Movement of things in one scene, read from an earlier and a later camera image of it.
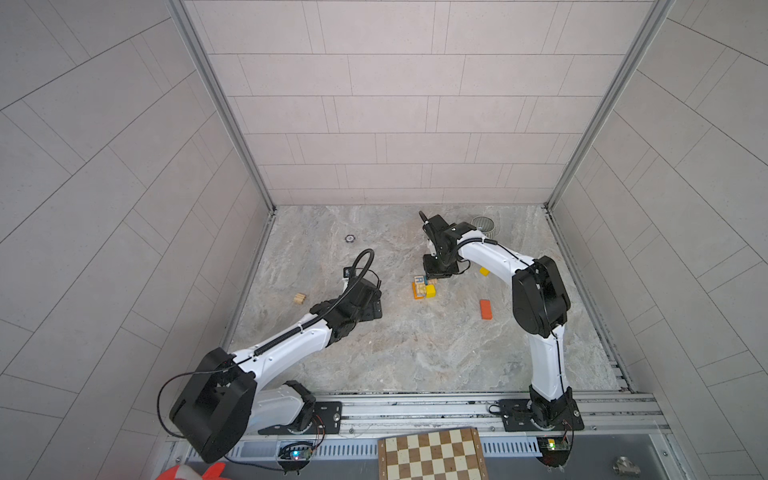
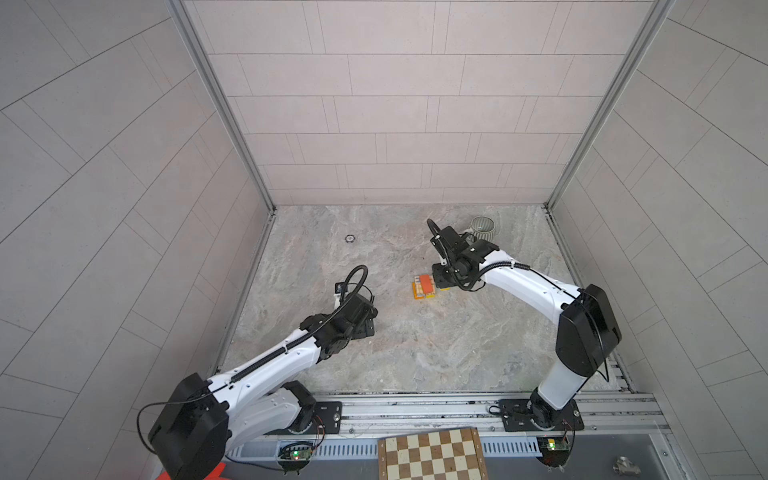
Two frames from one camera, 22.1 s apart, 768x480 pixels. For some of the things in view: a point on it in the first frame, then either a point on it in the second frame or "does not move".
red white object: x=183 y=472 does not move
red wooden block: x=485 y=307 -> x=426 y=284
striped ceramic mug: x=485 y=225 does not move
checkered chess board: x=444 y=455 does not move
